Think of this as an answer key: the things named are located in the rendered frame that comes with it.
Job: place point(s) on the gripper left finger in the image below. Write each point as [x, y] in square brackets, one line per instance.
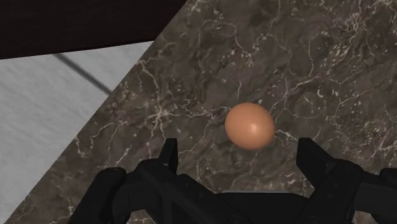
[155, 189]

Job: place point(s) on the dark cabinet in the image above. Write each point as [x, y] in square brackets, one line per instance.
[77, 24]

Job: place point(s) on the brown egg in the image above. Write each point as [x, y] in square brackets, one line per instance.
[249, 126]

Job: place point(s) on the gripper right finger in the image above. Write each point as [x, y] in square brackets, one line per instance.
[338, 186]

